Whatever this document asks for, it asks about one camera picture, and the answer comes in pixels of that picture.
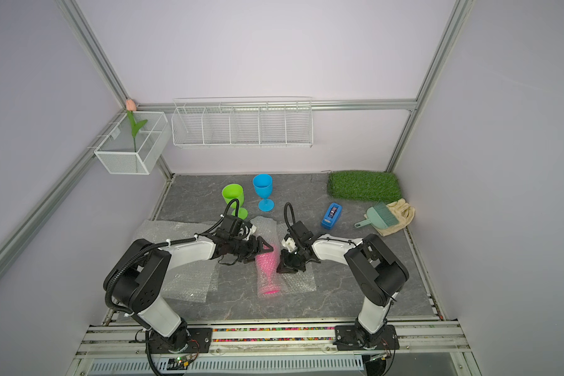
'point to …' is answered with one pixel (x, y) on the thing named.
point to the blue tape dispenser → (331, 215)
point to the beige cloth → (404, 213)
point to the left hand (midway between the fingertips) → (267, 254)
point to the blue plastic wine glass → (263, 182)
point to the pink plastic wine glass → (269, 283)
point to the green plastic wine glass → (235, 191)
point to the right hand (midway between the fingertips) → (277, 269)
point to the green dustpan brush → (380, 215)
